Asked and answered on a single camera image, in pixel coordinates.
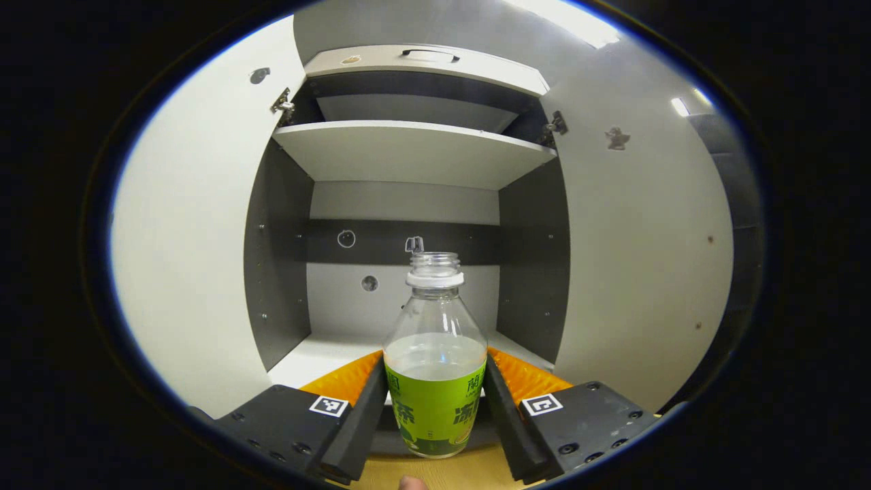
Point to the white cabinet door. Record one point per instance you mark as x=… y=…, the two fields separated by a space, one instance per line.
x=633 y=272
x=204 y=238

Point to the white cabinet shelf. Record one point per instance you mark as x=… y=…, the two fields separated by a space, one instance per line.
x=408 y=153
x=320 y=361

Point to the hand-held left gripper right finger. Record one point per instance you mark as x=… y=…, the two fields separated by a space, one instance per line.
x=507 y=422

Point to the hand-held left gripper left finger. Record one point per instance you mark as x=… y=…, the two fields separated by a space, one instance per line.
x=354 y=429

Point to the long ceiling light panel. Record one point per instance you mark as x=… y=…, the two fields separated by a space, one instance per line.
x=571 y=17

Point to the green label plastic bottle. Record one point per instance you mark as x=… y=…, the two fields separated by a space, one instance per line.
x=435 y=408

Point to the white and grey cabinet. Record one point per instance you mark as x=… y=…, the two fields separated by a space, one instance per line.
x=401 y=201

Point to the small ceiling light panel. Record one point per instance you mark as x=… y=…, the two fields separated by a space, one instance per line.
x=680 y=107

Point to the metal door hinge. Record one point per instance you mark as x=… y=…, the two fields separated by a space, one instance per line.
x=556 y=126
x=282 y=105

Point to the black backdrop cloth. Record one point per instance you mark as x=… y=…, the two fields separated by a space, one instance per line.
x=742 y=204

